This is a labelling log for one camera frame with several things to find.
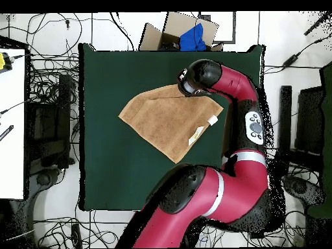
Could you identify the tan terry towel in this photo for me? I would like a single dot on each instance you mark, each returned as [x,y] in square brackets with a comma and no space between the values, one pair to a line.
[166,119]

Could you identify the black marked strip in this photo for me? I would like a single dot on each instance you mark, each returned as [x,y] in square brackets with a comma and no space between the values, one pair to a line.
[6,132]

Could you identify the black chair base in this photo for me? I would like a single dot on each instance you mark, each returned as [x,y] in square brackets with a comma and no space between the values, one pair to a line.
[301,188]

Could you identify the yellow object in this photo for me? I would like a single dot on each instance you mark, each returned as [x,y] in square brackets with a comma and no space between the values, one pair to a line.
[1,61]

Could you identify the white side table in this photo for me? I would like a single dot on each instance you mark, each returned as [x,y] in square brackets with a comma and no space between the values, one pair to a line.
[11,129]

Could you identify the black rod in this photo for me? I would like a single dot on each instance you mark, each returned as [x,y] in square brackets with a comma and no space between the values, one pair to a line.
[316,24]

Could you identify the black equipment box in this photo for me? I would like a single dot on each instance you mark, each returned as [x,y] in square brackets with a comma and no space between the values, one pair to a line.
[310,122]

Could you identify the black power adapter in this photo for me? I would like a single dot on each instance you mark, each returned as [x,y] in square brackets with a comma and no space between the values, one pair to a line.
[290,60]

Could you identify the black upright post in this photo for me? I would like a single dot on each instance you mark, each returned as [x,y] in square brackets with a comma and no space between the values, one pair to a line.
[284,116]

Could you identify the dark green table cloth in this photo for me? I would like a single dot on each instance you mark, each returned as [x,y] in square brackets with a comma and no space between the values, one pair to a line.
[109,168]

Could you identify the open cardboard box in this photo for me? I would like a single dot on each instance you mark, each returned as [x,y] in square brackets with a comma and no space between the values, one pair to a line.
[176,23]

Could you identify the green cloth on side table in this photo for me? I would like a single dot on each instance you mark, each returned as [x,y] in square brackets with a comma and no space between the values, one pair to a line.
[328,129]

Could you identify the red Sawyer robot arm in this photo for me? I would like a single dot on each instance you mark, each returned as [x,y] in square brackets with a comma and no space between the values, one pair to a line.
[233,83]

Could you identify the blue garment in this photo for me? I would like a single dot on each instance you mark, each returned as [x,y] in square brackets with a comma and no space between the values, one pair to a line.
[192,39]

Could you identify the grey rectangular frame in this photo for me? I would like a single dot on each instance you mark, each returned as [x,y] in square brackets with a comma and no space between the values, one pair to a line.
[234,26]

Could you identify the black equipment rack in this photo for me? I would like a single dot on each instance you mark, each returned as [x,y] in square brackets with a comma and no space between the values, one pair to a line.
[52,124]

